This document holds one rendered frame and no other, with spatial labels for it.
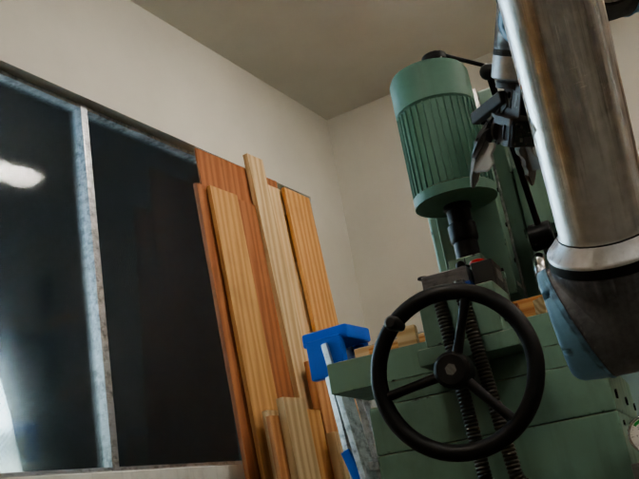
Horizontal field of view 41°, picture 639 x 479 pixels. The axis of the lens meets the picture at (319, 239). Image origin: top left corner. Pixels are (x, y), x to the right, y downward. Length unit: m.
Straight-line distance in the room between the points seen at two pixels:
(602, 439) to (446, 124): 0.70
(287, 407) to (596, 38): 2.28
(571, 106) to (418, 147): 0.86
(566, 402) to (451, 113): 0.65
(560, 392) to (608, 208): 0.61
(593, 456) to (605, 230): 0.61
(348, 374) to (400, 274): 2.76
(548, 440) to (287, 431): 1.61
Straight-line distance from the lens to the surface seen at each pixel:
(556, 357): 1.59
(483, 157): 1.66
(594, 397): 1.58
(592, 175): 1.03
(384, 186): 4.57
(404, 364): 1.65
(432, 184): 1.80
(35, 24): 3.17
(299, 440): 3.10
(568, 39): 0.99
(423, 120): 1.84
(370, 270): 4.51
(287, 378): 3.45
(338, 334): 2.60
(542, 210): 1.99
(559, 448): 1.58
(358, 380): 1.68
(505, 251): 1.90
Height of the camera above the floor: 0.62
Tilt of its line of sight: 18 degrees up
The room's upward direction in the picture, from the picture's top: 10 degrees counter-clockwise
